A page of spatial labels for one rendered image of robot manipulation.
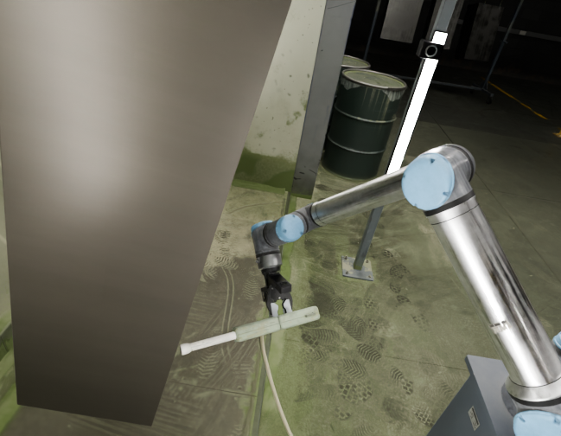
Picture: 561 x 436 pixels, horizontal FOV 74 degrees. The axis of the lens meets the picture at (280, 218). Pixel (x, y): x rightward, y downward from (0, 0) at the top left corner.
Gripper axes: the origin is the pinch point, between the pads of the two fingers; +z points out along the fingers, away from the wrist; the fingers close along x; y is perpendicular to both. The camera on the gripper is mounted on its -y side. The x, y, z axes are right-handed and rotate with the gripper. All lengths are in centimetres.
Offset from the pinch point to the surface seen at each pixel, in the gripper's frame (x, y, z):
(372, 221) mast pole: -90, 52, -39
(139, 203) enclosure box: 46, -62, -31
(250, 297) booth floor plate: -13, 75, -10
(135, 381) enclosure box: 50, -21, 2
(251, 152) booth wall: -55, 132, -119
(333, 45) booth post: -94, 54, -159
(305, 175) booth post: -94, 126, -95
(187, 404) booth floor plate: 32, 43, 26
